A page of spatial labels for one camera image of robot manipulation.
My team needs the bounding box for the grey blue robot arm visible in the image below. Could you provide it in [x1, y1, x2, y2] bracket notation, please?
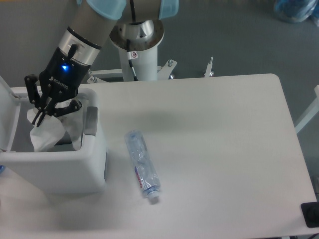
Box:
[24, 0, 179, 126]

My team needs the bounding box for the blue plastic bag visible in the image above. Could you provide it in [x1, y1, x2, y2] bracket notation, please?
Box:
[273, 0, 319, 23]

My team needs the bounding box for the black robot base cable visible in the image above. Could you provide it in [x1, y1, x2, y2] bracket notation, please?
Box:
[125, 39, 139, 82]

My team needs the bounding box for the white frame leg right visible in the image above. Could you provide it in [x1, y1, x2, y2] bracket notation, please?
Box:
[295, 85, 319, 134]

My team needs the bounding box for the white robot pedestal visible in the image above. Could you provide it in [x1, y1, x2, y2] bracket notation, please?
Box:
[110, 20, 164, 82]

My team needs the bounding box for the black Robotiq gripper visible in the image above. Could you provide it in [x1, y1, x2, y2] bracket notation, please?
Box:
[24, 46, 90, 127]

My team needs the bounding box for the white pedestal foot frame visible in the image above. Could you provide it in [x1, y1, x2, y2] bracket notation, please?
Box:
[86, 56, 215, 84]

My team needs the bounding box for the black device at table edge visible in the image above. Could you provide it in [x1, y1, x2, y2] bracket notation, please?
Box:
[301, 202, 319, 228]

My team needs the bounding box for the white plastic wrapper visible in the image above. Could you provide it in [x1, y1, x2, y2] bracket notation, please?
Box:
[30, 99, 88, 152]

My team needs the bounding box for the white open trash can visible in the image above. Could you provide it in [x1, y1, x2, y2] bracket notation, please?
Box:
[0, 79, 107, 194]

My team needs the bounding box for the crushed clear plastic bottle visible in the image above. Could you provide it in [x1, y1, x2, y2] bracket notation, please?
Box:
[125, 130, 160, 204]

